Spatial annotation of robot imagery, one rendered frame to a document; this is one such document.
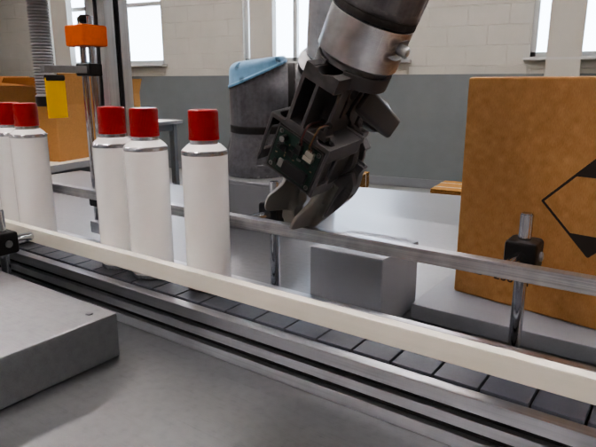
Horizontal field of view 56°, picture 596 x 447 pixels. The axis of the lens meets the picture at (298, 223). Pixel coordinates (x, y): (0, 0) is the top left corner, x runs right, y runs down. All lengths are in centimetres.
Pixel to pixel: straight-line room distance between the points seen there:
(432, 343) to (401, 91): 584
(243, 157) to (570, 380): 82
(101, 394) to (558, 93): 55
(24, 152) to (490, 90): 64
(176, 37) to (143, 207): 700
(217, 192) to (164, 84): 716
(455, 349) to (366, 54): 25
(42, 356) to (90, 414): 8
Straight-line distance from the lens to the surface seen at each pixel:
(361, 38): 49
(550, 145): 68
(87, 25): 90
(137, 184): 68
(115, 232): 75
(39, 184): 92
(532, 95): 69
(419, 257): 54
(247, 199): 111
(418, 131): 624
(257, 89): 112
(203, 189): 62
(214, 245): 64
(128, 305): 71
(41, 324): 62
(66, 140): 269
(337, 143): 52
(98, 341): 62
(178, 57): 762
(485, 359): 47
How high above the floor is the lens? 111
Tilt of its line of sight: 14 degrees down
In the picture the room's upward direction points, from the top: straight up
